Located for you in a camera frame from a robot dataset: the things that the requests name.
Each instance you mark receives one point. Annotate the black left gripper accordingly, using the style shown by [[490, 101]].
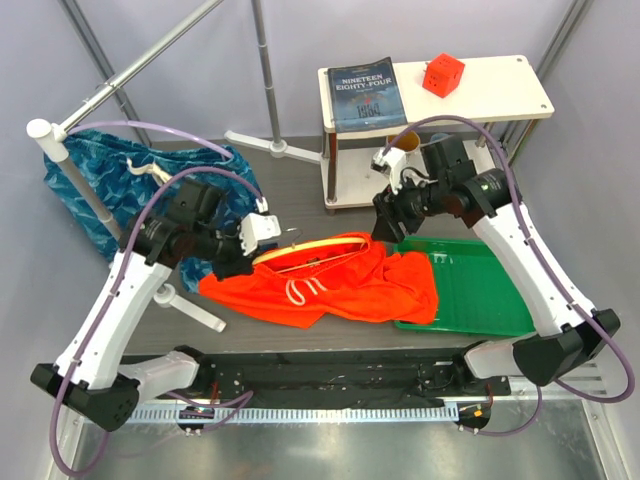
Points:
[[238, 264]]

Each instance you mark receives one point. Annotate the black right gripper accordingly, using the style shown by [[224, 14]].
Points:
[[386, 228]]

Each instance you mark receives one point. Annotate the yellow hanger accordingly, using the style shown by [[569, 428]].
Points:
[[311, 253]]

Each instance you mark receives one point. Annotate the orange shorts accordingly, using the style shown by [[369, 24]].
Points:
[[373, 285]]

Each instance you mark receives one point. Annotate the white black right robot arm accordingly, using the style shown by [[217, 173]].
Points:
[[568, 329]]

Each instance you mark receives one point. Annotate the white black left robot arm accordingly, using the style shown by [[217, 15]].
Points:
[[89, 377]]

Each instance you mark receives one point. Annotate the blue patterned shorts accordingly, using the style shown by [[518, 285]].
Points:
[[102, 160]]

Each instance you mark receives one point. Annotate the white patterned mug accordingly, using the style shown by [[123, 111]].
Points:
[[406, 148]]

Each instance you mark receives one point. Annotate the blue glass cup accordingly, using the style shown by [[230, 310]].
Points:
[[439, 137]]

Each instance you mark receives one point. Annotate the green plastic tray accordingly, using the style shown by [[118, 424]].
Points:
[[476, 296]]

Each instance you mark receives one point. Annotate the Nineteen Eighty-Four book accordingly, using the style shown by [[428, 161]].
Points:
[[365, 97]]

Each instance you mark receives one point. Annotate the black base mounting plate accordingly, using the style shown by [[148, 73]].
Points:
[[336, 380]]

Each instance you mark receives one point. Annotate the white clothes rack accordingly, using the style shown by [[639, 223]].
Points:
[[57, 152]]

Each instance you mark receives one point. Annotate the red cube power strip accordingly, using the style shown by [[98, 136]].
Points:
[[443, 75]]

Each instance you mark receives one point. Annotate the white two-tier shelf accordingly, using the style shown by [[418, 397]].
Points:
[[492, 90]]

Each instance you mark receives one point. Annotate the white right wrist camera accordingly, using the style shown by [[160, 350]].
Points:
[[390, 162]]

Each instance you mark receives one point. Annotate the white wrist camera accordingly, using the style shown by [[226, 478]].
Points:
[[390, 162], [258, 227]]

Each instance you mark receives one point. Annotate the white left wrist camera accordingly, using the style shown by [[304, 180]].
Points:
[[258, 227]]

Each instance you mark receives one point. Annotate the white slotted cable duct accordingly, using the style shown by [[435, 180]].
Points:
[[182, 414]]

